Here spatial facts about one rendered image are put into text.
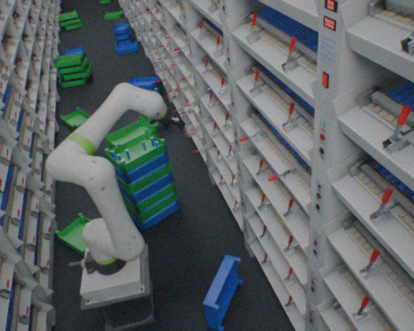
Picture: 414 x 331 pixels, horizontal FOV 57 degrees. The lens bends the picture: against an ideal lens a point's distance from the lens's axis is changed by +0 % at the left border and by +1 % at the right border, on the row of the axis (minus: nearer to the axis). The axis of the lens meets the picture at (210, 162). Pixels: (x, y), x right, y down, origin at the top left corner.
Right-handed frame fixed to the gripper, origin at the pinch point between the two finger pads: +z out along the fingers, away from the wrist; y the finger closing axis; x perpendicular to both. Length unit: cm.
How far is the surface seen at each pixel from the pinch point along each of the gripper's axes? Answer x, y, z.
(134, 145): -7.9, -34.8, 33.3
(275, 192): -27, 59, -28
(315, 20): 4, 64, -104
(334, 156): -22, 74, -89
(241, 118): 1.4, 39.1, -27.5
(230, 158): -9.0, 29.4, 18.5
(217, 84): 24.4, 18.7, -2.6
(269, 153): -15, 55, -42
